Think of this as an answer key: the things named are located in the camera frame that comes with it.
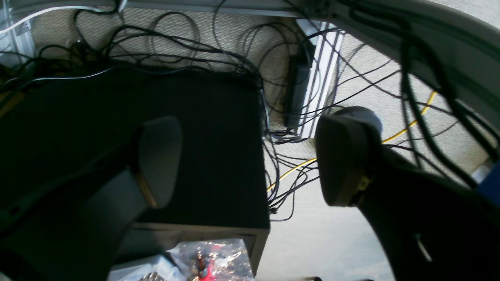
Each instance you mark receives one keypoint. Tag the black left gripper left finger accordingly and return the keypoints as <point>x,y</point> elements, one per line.
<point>71,226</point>

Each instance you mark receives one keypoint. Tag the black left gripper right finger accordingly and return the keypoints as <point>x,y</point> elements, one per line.
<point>430,227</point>

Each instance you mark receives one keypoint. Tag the black box under table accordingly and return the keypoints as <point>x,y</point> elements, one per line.
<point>220,188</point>

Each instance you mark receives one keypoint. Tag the crinkled plastic bag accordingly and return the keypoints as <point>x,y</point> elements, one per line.
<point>213,260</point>

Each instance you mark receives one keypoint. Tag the black power adapter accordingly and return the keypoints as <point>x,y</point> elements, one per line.
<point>298,79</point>

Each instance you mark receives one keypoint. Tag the aluminium frame post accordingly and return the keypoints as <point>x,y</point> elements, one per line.
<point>326,40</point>

